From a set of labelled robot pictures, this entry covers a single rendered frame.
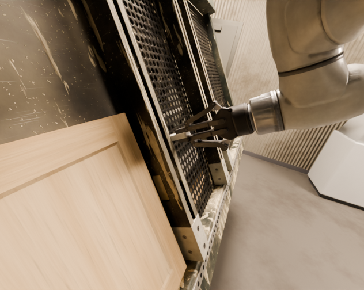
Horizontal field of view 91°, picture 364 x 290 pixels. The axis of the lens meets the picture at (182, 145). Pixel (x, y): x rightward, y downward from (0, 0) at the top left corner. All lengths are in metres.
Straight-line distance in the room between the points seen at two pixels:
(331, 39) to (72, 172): 0.45
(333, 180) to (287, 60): 3.04
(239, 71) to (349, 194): 2.49
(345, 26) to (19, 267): 0.53
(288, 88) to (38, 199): 0.45
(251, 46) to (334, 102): 3.19
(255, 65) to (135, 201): 3.29
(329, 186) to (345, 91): 3.02
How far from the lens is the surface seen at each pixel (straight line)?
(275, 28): 0.39
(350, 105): 0.42
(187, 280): 0.62
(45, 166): 0.34
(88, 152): 0.37
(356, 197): 3.61
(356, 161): 3.31
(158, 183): 0.52
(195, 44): 1.04
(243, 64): 3.54
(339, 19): 0.36
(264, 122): 0.41
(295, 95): 0.40
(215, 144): 0.47
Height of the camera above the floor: 1.44
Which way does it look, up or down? 25 degrees down
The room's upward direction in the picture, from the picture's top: 12 degrees clockwise
